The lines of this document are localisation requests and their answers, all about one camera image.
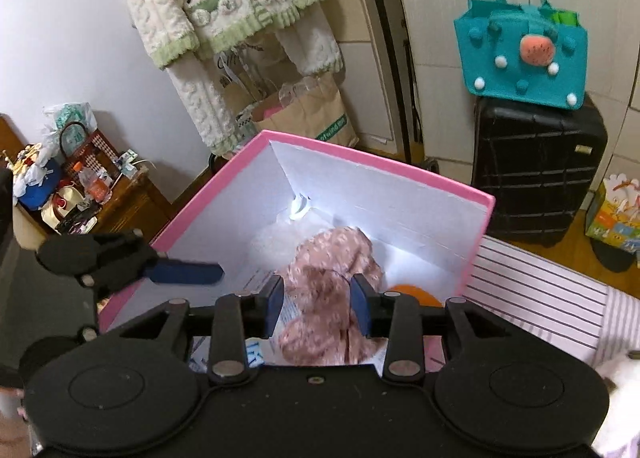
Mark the orange makeup sponge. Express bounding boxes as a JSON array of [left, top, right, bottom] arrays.
[[388, 284, 442, 308]]

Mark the blue wet wipes pack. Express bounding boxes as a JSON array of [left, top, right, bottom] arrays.
[[186, 274, 285, 383]]

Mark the white mesh bath sponge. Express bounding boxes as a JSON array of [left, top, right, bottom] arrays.
[[248, 222, 305, 271]]

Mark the pink floral cloth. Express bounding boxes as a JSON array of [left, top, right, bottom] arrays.
[[278, 227, 383, 366]]

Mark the white panda plush toy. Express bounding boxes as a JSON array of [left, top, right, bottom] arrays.
[[592, 350, 640, 457]]

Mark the wooden side table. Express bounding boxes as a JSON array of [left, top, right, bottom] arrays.
[[1, 113, 174, 241]]

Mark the pink storage box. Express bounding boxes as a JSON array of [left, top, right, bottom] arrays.
[[96, 127, 497, 374]]

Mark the striped pink bed sheet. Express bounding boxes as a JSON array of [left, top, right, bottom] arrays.
[[462, 236, 639, 366]]

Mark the black suitcase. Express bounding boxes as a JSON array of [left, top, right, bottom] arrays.
[[472, 98, 608, 247]]

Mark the brown paper bag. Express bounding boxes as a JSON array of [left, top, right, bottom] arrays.
[[252, 73, 359, 147]]

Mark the colourful gift bag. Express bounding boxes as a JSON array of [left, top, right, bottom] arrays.
[[586, 173, 640, 253]]

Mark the cream fleece pajamas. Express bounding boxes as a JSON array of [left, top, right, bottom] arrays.
[[127, 0, 343, 156]]

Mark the teal felt handbag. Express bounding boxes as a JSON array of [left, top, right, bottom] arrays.
[[454, 0, 588, 110]]

